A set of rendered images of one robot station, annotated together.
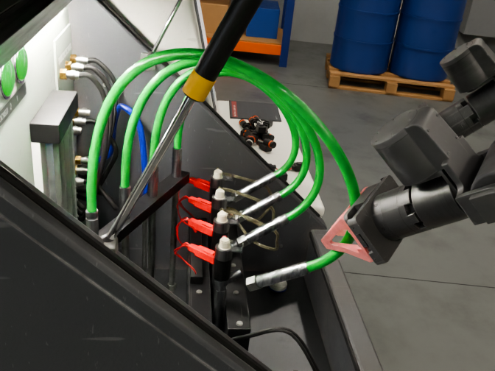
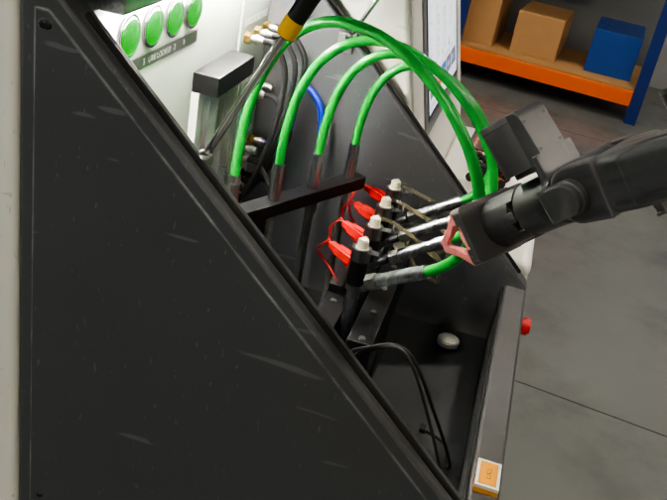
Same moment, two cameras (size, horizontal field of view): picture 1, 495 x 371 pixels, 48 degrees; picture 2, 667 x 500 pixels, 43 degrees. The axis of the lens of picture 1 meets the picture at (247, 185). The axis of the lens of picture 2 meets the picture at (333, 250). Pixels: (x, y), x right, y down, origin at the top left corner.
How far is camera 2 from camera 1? 0.41 m
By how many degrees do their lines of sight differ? 16
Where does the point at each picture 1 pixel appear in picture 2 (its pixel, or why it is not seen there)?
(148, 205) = (303, 193)
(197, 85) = (286, 26)
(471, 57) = not seen: outside the picture
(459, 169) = (550, 166)
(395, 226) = (497, 225)
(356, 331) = (498, 390)
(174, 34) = (382, 18)
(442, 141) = (538, 135)
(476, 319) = not seen: outside the picture
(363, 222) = (466, 215)
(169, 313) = (238, 227)
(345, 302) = (501, 361)
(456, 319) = not seen: outside the picture
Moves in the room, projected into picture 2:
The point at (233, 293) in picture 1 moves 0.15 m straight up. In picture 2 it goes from (370, 312) to (390, 223)
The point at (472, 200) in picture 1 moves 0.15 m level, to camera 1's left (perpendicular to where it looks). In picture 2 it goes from (545, 193) to (397, 147)
